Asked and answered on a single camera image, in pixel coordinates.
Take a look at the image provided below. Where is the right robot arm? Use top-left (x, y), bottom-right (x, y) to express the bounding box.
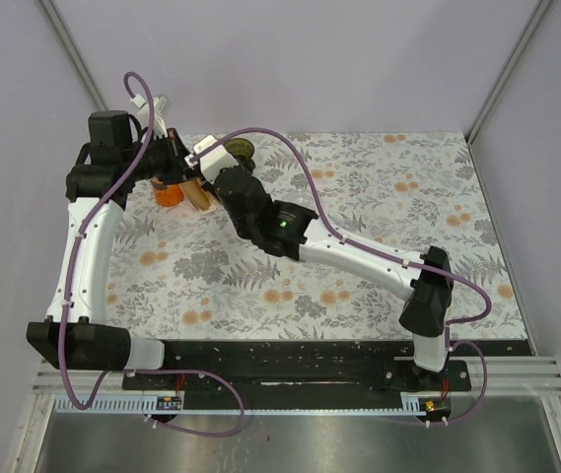
top-left (212, 166), bottom-right (454, 390)

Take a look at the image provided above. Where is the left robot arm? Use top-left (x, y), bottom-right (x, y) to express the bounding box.
top-left (27, 108), bottom-right (194, 389)

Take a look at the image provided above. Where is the brown coffee filter stack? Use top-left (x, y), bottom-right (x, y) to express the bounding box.
top-left (179, 178), bottom-right (217, 214)

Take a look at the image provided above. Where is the dark green dripper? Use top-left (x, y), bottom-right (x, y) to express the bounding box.
top-left (224, 138), bottom-right (255, 173)

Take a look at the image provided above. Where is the glass of orange liquid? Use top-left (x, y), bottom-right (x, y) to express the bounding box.
top-left (151, 178), bottom-right (185, 208)

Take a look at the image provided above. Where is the floral tablecloth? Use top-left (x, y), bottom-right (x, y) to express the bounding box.
top-left (105, 132), bottom-right (526, 340)

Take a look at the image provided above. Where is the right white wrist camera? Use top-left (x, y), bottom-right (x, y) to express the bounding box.
top-left (185, 135), bottom-right (239, 184)

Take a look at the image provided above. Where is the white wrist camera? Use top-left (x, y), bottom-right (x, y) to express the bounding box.
top-left (130, 95), bottom-right (168, 139)
top-left (185, 135), bottom-right (239, 184)

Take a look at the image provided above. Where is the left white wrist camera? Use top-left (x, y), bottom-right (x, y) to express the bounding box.
top-left (130, 95), bottom-right (168, 139)

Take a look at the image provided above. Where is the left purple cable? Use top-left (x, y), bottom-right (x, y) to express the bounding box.
top-left (60, 72), bottom-right (245, 436)

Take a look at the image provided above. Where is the purple cable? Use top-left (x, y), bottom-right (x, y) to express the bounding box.
top-left (60, 72), bottom-right (245, 436)
top-left (195, 127), bottom-right (492, 428)

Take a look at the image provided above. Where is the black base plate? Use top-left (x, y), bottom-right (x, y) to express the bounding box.
top-left (121, 339), bottom-right (471, 395)

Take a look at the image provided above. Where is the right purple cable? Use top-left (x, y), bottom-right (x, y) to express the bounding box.
top-left (195, 127), bottom-right (492, 428)

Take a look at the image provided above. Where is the white slotted cable duct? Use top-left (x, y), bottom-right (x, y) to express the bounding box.
top-left (54, 392), bottom-right (452, 416)

